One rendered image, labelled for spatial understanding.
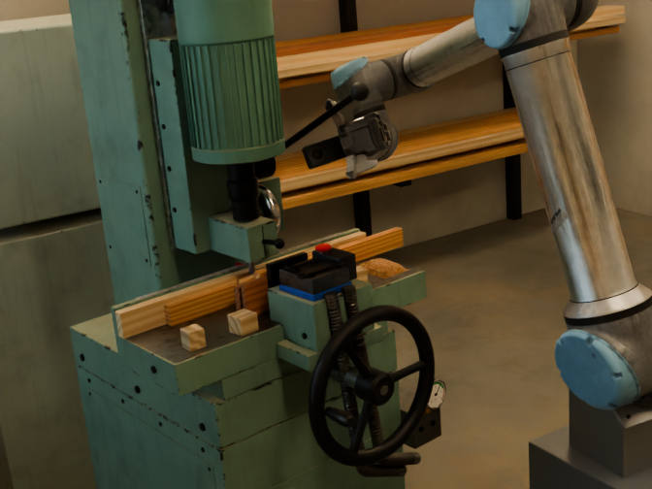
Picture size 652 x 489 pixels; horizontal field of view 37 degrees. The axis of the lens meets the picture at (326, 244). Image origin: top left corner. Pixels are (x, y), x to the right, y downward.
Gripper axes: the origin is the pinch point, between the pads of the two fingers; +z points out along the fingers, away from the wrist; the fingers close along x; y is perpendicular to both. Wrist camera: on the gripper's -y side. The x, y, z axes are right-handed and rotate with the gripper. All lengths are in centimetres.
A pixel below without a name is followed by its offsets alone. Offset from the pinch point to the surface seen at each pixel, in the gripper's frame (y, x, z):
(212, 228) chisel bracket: -29.7, 8.4, -4.5
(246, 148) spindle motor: -14.5, -2.9, 8.3
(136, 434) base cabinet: -59, 44, -4
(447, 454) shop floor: -19, 94, -121
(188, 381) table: -32, 33, 23
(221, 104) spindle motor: -15.6, -11.5, 11.4
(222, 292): -29.6, 20.9, 1.3
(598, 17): 80, -45, -333
